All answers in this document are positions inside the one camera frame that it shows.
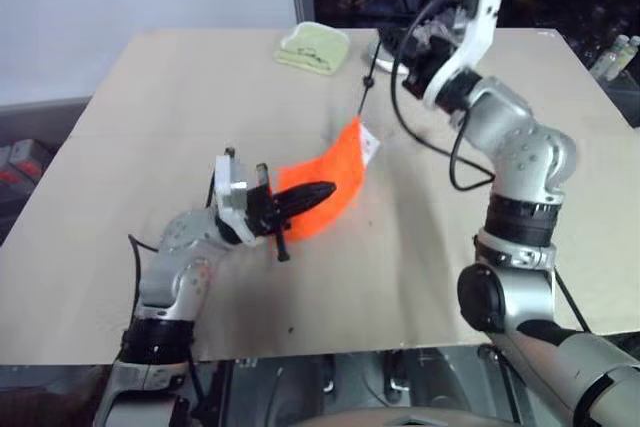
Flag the black pouch drawstring cord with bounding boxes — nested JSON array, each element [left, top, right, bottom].
[[355, 39, 384, 121]]

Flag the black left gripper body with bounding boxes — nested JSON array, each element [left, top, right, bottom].
[[244, 162, 292, 264]]

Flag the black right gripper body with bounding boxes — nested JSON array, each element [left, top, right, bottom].
[[399, 0, 470, 98]]

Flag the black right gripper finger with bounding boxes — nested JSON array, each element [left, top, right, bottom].
[[382, 25, 420, 48], [377, 42, 412, 67]]

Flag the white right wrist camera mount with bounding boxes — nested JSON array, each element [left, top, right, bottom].
[[423, 0, 503, 109]]

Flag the clear bottle with white cap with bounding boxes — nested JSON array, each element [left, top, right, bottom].
[[619, 35, 640, 79], [591, 34, 629, 81]]

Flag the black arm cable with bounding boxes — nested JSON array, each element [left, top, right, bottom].
[[127, 233, 164, 309], [552, 270, 597, 336], [391, 0, 497, 193]]

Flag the metal table frame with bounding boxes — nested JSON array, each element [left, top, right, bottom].
[[192, 344, 534, 427]]

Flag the stacked boxes with red marks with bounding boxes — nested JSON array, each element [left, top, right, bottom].
[[0, 138, 58, 214]]

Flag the orange fabric pouch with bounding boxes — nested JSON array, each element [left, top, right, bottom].
[[272, 115, 370, 244]]

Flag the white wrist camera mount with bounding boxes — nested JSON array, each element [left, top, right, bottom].
[[213, 146, 259, 248], [423, 0, 503, 109]]

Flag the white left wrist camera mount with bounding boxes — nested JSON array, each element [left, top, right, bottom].
[[213, 146, 259, 248]]

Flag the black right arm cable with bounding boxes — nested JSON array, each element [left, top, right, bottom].
[[552, 270, 597, 336], [391, 0, 497, 193]]

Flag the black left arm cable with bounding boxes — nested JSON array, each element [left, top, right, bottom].
[[127, 233, 164, 309]]

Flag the light green folded cloth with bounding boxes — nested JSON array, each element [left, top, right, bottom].
[[272, 21, 350, 79]]

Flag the white tag with red print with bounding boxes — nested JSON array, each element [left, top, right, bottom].
[[358, 119, 382, 167]]

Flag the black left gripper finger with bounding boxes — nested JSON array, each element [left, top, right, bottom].
[[276, 194, 334, 224], [280, 180, 338, 204]]

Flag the white tube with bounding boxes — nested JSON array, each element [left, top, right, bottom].
[[368, 41, 404, 74]]

